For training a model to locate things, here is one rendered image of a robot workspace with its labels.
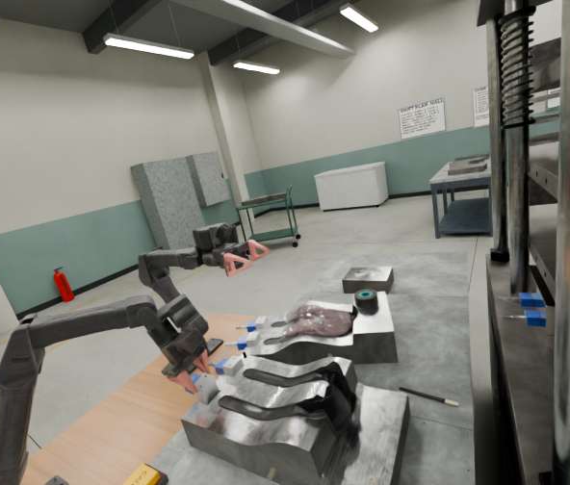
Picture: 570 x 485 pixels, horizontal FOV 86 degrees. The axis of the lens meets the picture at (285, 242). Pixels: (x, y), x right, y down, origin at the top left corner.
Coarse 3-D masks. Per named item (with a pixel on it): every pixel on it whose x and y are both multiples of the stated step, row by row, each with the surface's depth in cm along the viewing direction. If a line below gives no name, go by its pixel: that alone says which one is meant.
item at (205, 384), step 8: (192, 376) 83; (200, 376) 81; (208, 376) 81; (200, 384) 79; (208, 384) 79; (216, 384) 82; (192, 392) 81; (200, 392) 77; (208, 392) 79; (216, 392) 82; (200, 400) 80; (208, 400) 80
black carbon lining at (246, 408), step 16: (320, 368) 76; (336, 368) 74; (272, 384) 82; (288, 384) 81; (336, 384) 75; (224, 400) 79; (240, 400) 78; (304, 400) 66; (320, 400) 65; (336, 400) 72; (352, 400) 70; (256, 416) 73; (272, 416) 71; (288, 416) 65; (304, 416) 63; (320, 416) 62; (336, 416) 69; (336, 432) 63
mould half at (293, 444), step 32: (224, 384) 85; (256, 384) 83; (320, 384) 71; (352, 384) 75; (192, 416) 76; (224, 416) 74; (352, 416) 70; (384, 416) 68; (224, 448) 70; (256, 448) 64; (288, 448) 59; (320, 448) 59; (352, 448) 62; (384, 448) 61; (288, 480) 62; (320, 480) 57; (352, 480) 56; (384, 480) 55
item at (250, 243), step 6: (252, 240) 95; (234, 246) 91; (240, 246) 91; (246, 246) 94; (252, 246) 94; (258, 246) 93; (264, 246) 92; (240, 252) 91; (252, 252) 95; (252, 258) 96; (258, 258) 94
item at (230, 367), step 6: (222, 360) 94; (228, 360) 91; (234, 360) 90; (240, 360) 90; (216, 366) 91; (222, 366) 89; (228, 366) 88; (234, 366) 88; (240, 366) 90; (222, 372) 90; (228, 372) 88; (234, 372) 88
